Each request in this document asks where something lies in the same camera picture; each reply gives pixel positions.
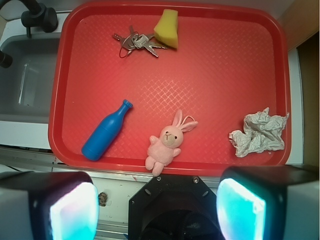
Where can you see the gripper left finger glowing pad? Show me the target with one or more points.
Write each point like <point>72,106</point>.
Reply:
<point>48,206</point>

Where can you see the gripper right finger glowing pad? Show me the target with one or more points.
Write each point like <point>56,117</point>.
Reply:
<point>269,202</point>

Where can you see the silver keys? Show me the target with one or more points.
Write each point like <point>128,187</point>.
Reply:
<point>137,41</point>

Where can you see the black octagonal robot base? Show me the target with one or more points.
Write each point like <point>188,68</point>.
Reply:
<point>174,207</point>

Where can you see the crumpled white paper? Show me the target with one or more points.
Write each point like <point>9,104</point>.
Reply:
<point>261,132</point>

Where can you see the blue plastic bottle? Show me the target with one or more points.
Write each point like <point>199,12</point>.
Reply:
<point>105,133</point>

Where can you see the pink plush bunny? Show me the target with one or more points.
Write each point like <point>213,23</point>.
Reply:
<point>165,147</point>

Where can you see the grey toy sink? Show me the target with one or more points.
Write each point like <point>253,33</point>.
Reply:
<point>26,86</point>

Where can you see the red plastic tray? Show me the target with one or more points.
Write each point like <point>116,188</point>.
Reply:
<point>230,62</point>

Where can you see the grey toy faucet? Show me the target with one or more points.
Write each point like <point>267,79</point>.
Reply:
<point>38,15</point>

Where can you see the yellow sponge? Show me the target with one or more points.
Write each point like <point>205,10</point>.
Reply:
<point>166,30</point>

